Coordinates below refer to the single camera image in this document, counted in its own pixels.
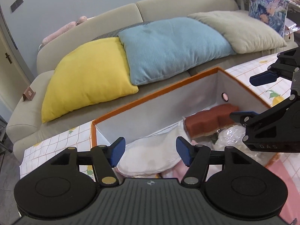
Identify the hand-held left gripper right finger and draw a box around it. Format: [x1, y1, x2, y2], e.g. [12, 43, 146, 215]
[176, 136, 256, 185]

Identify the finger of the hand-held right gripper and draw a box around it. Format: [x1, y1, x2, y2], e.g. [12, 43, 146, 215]
[250, 48, 300, 86]
[229, 91, 300, 129]

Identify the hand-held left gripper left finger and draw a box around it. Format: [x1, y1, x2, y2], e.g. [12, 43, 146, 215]
[49, 136, 126, 186]

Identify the clear plastic bag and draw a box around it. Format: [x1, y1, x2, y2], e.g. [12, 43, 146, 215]
[211, 124, 266, 163]

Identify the white cloth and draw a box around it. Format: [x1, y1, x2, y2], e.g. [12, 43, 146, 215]
[116, 121, 188, 177]

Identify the red-brown sponge block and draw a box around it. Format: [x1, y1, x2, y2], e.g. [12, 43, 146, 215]
[184, 103, 240, 138]

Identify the orange cardboard box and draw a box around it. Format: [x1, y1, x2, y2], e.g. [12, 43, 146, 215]
[91, 67, 280, 184]

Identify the beige pillow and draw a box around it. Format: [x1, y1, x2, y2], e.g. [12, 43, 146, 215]
[187, 10, 288, 54]

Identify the plastic sleeve with papers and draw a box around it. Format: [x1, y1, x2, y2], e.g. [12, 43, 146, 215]
[283, 19, 300, 41]

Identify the checked lemon print tablecloth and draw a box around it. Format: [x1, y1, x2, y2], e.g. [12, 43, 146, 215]
[20, 49, 300, 225]

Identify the printed paper bag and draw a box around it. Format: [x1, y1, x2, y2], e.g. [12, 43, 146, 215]
[249, 0, 290, 38]

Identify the yellow pillow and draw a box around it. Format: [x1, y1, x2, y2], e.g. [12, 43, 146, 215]
[41, 37, 139, 124]

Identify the blue pillow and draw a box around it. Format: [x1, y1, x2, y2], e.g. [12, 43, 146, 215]
[118, 17, 236, 86]

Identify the small brown stand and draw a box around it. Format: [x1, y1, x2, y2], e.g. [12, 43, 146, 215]
[22, 86, 36, 102]

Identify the black step ladder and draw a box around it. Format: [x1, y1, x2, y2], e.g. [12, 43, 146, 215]
[0, 116, 13, 155]

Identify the striped cushion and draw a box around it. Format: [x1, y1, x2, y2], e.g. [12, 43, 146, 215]
[91, 21, 153, 42]

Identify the cream door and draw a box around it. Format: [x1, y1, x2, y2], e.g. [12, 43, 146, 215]
[0, 9, 36, 113]

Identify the beige sofa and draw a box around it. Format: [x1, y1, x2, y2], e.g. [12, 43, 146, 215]
[6, 0, 299, 156]

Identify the pink plush toy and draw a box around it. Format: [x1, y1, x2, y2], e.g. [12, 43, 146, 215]
[42, 16, 88, 45]

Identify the dark wall switch panel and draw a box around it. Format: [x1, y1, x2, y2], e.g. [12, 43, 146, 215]
[10, 0, 24, 12]

